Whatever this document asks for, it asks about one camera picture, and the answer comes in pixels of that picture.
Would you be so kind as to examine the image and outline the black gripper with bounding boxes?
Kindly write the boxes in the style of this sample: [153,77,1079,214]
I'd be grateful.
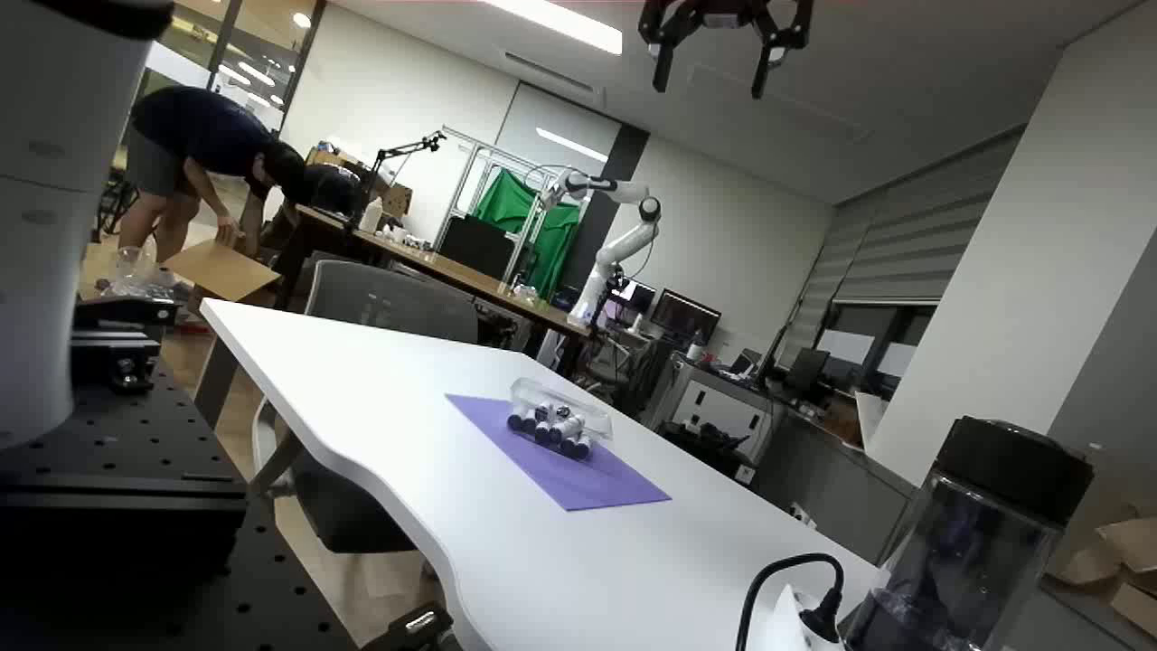
[635,0,818,103]

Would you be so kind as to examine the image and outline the small dark object cluster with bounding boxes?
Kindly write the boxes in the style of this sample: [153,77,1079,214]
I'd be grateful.
[503,371,613,466]

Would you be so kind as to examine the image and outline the long ceiling light panel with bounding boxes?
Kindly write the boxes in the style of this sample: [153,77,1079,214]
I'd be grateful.
[477,0,628,56]

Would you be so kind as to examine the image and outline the green cloth backdrop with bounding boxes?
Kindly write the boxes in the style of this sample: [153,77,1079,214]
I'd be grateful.
[466,165,586,305]

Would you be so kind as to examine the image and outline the dark desktop monitor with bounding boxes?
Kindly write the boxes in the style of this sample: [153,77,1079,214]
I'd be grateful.
[647,285,728,353]

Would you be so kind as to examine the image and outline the gray window blinds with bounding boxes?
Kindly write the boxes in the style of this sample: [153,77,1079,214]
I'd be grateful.
[779,126,1032,370]

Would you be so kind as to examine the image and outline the long wooden desk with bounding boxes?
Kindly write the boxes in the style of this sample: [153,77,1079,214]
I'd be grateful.
[287,199,595,351]

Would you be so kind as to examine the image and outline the white computer case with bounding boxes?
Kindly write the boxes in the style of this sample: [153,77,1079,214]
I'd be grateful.
[667,353,786,470]

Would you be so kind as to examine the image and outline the small white item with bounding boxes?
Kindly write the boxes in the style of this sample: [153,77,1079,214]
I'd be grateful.
[535,406,577,442]

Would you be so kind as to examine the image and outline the person in all-black clothing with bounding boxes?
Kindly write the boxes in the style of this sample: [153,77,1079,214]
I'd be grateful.
[297,158,375,228]

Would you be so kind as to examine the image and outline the gray office chair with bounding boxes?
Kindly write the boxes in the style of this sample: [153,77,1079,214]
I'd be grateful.
[299,254,485,347]

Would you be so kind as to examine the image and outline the purple rectangular mat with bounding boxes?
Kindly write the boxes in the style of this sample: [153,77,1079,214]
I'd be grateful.
[445,390,677,517]

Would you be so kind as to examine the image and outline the person in dark t-shirt and shorts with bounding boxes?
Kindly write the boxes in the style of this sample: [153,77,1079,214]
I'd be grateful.
[113,84,311,290]

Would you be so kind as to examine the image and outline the brown cardboard box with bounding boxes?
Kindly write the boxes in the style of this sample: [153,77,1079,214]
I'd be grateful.
[159,234,287,306]

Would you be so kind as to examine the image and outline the clear jar with black lid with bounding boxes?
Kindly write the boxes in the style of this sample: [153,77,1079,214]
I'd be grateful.
[844,413,1099,651]

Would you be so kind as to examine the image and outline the brown cardboard pieces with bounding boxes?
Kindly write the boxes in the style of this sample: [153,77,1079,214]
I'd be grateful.
[1044,510,1157,645]

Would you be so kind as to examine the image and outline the black equipment box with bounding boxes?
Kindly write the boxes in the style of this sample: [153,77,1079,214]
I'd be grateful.
[68,291,183,396]

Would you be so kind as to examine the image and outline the black perforated breadboard table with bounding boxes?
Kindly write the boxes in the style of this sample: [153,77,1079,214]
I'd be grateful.
[0,358,364,651]

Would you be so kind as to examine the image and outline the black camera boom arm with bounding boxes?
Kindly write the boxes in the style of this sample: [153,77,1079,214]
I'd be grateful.
[364,126,452,173]

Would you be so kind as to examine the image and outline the black power cable with plug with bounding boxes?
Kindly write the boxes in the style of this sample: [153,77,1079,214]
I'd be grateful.
[735,549,850,651]

